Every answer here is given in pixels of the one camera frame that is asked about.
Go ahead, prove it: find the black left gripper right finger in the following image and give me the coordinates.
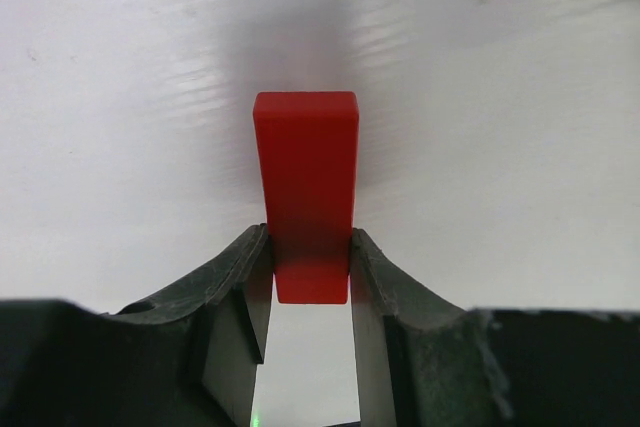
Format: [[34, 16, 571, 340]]
[[350, 229, 639, 426]]

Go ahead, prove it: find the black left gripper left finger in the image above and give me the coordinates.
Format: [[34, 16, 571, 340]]
[[1, 225, 273, 426]]

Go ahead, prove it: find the red rectangular block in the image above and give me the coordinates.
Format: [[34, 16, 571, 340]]
[[253, 91, 359, 305]]

